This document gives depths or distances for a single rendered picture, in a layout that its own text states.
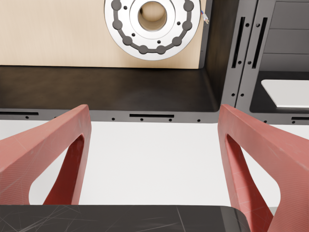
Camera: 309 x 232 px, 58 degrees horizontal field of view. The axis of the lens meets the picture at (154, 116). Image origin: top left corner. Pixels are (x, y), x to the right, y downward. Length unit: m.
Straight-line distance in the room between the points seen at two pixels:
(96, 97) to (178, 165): 0.38
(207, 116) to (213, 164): 0.38
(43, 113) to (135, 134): 0.32
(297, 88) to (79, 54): 0.26
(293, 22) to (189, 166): 0.39
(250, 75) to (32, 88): 0.23
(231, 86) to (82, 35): 0.19
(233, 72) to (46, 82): 0.21
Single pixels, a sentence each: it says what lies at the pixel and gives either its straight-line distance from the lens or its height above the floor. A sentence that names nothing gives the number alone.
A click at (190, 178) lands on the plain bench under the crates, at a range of 0.68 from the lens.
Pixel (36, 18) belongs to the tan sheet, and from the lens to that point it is 0.37.
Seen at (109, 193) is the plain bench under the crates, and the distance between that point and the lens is 0.72.
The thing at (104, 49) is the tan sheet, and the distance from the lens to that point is 0.36.
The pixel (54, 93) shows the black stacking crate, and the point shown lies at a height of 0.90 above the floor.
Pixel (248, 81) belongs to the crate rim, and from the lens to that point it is 0.28.
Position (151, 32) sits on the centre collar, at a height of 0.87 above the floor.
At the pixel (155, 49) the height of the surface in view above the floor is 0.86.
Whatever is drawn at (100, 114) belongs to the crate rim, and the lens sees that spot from 0.28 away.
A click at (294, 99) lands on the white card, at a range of 0.34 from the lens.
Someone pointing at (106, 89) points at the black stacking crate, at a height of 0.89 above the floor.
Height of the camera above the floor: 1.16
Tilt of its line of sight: 56 degrees down
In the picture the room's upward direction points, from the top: 180 degrees counter-clockwise
